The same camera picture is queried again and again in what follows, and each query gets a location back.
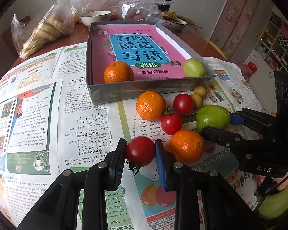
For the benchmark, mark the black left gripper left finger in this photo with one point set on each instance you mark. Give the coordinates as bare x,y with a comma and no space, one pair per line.
115,164

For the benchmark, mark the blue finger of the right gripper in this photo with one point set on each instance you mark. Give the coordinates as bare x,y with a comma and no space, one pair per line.
236,119

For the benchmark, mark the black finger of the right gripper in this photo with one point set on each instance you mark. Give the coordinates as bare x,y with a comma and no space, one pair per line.
222,137

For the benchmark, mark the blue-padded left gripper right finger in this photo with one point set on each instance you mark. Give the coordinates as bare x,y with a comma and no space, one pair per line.
164,162

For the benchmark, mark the large green apple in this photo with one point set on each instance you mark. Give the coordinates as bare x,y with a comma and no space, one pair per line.
213,116

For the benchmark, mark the red tomato with stem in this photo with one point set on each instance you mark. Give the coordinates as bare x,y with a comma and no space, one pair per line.
140,152

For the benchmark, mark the yellow longan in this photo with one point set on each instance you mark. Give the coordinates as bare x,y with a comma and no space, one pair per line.
198,101
201,91

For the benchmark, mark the orange tangerine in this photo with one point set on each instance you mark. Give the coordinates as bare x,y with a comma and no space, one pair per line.
150,106
118,71
187,146

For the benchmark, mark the person's hand with red nails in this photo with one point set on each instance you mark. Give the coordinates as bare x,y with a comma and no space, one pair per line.
282,181

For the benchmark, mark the red plastic stool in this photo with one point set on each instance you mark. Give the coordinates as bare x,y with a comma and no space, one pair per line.
247,70

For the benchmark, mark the small green apple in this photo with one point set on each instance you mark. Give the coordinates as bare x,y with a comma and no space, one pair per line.
194,68

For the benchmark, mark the white shelf cabinet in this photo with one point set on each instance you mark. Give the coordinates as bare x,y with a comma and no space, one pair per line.
270,54

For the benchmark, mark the newspaper left sheet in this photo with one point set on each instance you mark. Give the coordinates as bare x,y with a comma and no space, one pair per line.
47,124

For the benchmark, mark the pink Hello Kitty wardrobe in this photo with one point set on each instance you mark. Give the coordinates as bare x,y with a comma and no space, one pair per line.
232,25

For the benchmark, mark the orange tangerine in box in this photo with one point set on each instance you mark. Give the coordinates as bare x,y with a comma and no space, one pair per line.
118,71

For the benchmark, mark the grey cardboard box tray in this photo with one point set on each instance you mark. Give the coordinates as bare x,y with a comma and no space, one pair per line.
113,92

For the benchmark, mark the pink Chinese workbook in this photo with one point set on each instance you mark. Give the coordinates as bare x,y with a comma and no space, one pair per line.
148,51

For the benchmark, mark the patterned bowl with pancakes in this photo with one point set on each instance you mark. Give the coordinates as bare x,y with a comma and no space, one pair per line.
171,21

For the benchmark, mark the white ceramic bowl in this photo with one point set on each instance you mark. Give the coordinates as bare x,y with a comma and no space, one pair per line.
95,16

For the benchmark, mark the plastic bag of flatbreads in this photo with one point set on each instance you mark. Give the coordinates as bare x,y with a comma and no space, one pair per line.
55,23

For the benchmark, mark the clear plastic bag right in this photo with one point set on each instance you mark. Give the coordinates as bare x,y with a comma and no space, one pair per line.
145,10

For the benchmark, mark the wooden chair left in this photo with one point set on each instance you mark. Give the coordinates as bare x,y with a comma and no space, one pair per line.
14,35

